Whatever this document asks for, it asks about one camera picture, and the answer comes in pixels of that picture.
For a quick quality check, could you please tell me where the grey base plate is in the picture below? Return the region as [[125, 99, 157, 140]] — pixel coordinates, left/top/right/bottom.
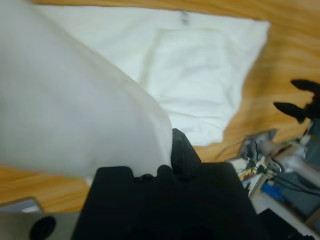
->
[[239, 128, 279, 161]]

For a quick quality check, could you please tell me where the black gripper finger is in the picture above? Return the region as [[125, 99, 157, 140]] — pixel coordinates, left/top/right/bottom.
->
[[170, 127, 202, 180]]

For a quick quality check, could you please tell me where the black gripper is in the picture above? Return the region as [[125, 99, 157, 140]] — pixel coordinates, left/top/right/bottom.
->
[[273, 79, 320, 124]]

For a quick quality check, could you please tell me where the blue plastic object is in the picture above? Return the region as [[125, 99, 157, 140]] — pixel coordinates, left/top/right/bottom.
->
[[261, 181, 288, 204]]

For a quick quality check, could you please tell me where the white t-shirt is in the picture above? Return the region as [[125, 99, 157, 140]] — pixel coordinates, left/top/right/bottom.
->
[[0, 0, 272, 177]]

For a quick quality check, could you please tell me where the long black cable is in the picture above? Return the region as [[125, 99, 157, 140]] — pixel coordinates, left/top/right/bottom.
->
[[216, 141, 247, 162]]

